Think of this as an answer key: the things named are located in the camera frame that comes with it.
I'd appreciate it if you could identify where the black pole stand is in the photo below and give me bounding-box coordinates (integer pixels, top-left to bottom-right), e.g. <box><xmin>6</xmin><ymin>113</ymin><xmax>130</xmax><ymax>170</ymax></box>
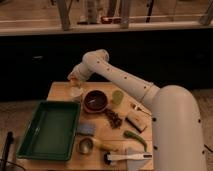
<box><xmin>0</xmin><ymin>131</ymin><xmax>14</xmax><ymax>171</ymax></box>

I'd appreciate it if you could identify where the small metal cup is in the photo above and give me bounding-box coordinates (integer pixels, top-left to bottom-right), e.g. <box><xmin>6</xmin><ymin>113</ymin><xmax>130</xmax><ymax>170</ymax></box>
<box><xmin>78</xmin><ymin>138</ymin><xmax>93</xmax><ymax>155</ymax></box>

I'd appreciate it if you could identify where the white handled brush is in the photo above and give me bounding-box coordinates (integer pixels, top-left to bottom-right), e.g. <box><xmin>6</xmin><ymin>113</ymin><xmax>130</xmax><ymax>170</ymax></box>
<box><xmin>104</xmin><ymin>153</ymin><xmax>152</xmax><ymax>164</ymax></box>

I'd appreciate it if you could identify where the small screwdriver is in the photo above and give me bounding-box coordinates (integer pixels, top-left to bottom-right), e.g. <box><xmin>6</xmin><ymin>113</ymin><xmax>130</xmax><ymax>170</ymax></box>
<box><xmin>130</xmin><ymin>103</ymin><xmax>151</xmax><ymax>117</ymax></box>

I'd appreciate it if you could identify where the white paper cup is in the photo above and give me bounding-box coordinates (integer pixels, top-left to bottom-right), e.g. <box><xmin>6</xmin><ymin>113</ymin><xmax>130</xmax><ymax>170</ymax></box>
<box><xmin>70</xmin><ymin>87</ymin><xmax>83</xmax><ymax>102</ymax></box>

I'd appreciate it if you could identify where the dark grape bunch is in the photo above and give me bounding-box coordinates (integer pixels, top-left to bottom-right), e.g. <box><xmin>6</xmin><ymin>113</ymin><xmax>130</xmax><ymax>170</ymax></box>
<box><xmin>104</xmin><ymin>109</ymin><xmax>122</xmax><ymax>129</ymax></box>

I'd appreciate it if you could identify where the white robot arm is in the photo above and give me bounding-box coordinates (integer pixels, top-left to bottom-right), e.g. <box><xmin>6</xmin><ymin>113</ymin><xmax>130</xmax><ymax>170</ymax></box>
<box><xmin>68</xmin><ymin>49</ymin><xmax>207</xmax><ymax>171</ymax></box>

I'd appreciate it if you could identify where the brown bowl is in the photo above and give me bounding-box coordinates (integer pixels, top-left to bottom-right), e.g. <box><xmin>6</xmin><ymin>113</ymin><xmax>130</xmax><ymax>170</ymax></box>
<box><xmin>83</xmin><ymin>90</ymin><xmax>108</xmax><ymax>113</ymax></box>

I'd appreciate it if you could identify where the green plastic tray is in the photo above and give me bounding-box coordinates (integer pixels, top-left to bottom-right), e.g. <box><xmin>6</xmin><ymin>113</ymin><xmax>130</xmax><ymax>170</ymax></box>
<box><xmin>16</xmin><ymin>101</ymin><xmax>81</xmax><ymax>161</ymax></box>

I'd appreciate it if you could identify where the blue sponge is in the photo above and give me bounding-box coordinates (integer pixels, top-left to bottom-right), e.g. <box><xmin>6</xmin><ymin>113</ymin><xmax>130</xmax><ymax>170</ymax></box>
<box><xmin>77</xmin><ymin>123</ymin><xmax>95</xmax><ymax>136</ymax></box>

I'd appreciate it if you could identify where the green chili pepper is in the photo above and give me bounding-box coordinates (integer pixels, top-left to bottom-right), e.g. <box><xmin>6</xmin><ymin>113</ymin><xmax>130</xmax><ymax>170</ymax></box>
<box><xmin>123</xmin><ymin>130</ymin><xmax>148</xmax><ymax>152</ymax></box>

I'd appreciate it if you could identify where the green plastic cup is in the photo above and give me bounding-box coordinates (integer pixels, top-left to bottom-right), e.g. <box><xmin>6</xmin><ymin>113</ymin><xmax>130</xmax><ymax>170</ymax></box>
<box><xmin>112</xmin><ymin>90</ymin><xmax>124</xmax><ymax>105</ymax></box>

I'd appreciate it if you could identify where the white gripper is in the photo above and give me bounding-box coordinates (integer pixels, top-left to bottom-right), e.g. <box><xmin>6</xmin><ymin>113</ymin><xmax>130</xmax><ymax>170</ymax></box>
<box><xmin>67</xmin><ymin>64</ymin><xmax>88</xmax><ymax>81</ymax></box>

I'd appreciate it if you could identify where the yellow banana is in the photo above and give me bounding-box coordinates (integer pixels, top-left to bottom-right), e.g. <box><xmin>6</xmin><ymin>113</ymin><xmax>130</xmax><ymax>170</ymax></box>
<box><xmin>92</xmin><ymin>138</ymin><xmax>118</xmax><ymax>151</ymax></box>

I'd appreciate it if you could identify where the grey paper sheet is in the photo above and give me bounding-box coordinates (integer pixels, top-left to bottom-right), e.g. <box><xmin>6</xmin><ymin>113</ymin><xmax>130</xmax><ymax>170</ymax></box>
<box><xmin>126</xmin><ymin>147</ymin><xmax>148</xmax><ymax>171</ymax></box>

